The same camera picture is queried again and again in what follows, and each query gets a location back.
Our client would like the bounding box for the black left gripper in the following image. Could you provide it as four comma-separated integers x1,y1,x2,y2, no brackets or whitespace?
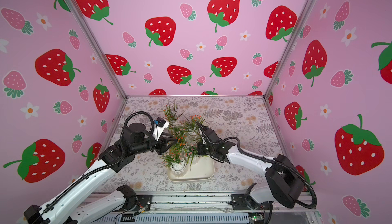
130,132,177,158

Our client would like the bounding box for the white pot orange flower plant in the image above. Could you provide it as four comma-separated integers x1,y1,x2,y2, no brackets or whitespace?
183,115,205,135

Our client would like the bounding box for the potted plant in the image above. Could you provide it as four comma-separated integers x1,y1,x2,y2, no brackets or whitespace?
163,103,183,124
161,127,187,177

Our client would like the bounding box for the white pot pink flower plant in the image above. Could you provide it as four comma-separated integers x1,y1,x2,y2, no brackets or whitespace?
183,142,201,166

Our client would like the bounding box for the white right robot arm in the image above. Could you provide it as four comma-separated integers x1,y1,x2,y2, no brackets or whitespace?
197,122,317,209

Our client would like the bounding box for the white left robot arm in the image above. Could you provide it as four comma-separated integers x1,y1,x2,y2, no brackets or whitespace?
23,133,177,224

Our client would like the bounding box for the cream storage tray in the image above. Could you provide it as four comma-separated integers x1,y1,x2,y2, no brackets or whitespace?
167,157,215,183

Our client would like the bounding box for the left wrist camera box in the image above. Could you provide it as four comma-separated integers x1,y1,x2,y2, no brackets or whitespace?
120,116,170,145

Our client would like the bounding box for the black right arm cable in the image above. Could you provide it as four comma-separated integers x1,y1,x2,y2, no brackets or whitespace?
211,136,318,210

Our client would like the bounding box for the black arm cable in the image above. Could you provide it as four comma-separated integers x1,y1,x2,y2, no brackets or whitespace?
45,111,155,215
211,136,318,210

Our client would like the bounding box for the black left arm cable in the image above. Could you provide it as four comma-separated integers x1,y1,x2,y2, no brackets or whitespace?
45,111,155,215

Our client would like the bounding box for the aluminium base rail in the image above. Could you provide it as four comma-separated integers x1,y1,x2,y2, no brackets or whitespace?
58,190,319,224

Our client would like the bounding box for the silver corner frame post left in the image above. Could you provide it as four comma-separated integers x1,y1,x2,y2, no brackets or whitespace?
64,0,128,100

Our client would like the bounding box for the silver corner frame post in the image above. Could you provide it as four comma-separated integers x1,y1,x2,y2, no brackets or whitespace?
263,0,317,101
64,0,128,100

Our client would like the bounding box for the silver corner frame post right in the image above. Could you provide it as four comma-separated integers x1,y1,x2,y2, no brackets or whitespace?
263,0,317,101

